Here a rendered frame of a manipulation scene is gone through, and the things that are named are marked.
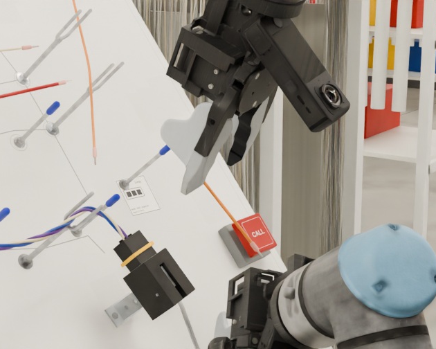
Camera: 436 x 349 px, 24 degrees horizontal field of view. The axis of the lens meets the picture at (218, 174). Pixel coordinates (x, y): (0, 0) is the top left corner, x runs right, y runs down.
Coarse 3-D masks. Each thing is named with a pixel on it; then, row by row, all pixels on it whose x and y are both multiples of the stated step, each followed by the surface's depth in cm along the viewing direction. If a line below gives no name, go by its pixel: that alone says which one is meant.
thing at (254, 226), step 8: (248, 216) 130; (256, 216) 131; (232, 224) 129; (240, 224) 128; (248, 224) 129; (256, 224) 130; (264, 224) 131; (240, 232) 128; (248, 232) 128; (256, 232) 129; (264, 232) 130; (240, 240) 128; (256, 240) 129; (264, 240) 130; (272, 240) 131; (248, 248) 128; (264, 248) 129; (272, 248) 131
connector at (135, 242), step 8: (136, 232) 109; (120, 240) 108; (128, 240) 108; (136, 240) 108; (144, 240) 109; (120, 248) 108; (128, 248) 107; (136, 248) 108; (152, 248) 109; (120, 256) 108; (128, 256) 108; (136, 256) 107; (144, 256) 108; (128, 264) 108; (136, 264) 107
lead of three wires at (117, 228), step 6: (78, 210) 104; (84, 210) 105; (90, 210) 106; (72, 216) 102; (78, 216) 103; (102, 216) 108; (108, 216) 108; (72, 222) 102; (108, 222) 109; (114, 222) 109; (114, 228) 109; (120, 228) 109; (120, 234) 109; (126, 234) 109
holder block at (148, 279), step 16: (160, 256) 108; (144, 272) 106; (160, 272) 107; (176, 272) 108; (144, 288) 107; (160, 288) 106; (176, 288) 108; (192, 288) 109; (144, 304) 108; (160, 304) 107
